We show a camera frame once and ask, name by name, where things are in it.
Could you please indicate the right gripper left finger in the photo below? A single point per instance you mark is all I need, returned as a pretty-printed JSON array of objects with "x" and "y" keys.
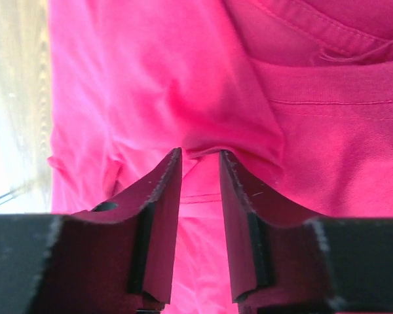
[{"x": 116, "y": 258}]

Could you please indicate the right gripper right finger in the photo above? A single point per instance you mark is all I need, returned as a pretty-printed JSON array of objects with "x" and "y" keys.
[{"x": 285, "y": 258}]

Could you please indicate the pink t shirt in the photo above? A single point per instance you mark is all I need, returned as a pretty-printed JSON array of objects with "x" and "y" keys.
[{"x": 300, "y": 91}]

